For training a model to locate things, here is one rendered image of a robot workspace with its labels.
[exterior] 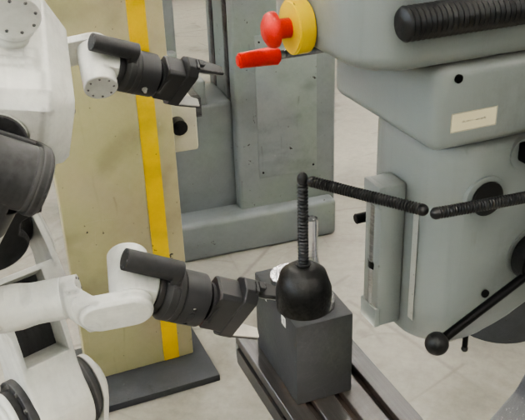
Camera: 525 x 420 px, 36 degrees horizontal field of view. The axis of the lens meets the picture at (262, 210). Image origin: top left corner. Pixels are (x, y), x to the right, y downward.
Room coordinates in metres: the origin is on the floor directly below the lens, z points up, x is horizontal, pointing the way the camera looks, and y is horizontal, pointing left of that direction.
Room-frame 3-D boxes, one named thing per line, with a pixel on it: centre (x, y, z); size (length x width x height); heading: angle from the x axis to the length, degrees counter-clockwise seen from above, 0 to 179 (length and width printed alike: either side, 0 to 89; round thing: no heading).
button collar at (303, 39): (0.87, -0.05, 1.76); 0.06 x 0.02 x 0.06; 22
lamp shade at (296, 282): (0.86, -0.05, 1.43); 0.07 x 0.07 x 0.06
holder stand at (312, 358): (1.35, -0.07, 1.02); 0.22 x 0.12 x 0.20; 20
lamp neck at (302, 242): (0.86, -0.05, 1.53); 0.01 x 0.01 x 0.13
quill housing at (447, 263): (0.96, -0.26, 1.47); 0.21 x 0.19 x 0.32; 22
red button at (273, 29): (0.87, -0.02, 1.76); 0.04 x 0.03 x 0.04; 22
